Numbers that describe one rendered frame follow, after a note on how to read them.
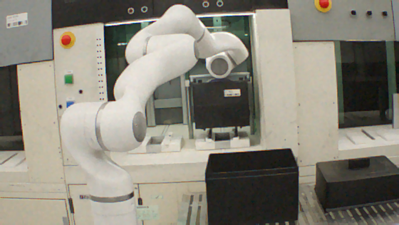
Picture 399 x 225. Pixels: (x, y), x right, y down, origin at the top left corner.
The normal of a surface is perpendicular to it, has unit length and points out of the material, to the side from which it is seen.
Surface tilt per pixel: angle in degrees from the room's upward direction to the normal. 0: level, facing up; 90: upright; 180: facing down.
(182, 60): 104
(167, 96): 90
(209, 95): 90
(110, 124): 73
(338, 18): 90
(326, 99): 90
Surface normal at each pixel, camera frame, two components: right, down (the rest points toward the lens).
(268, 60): -0.04, 0.14
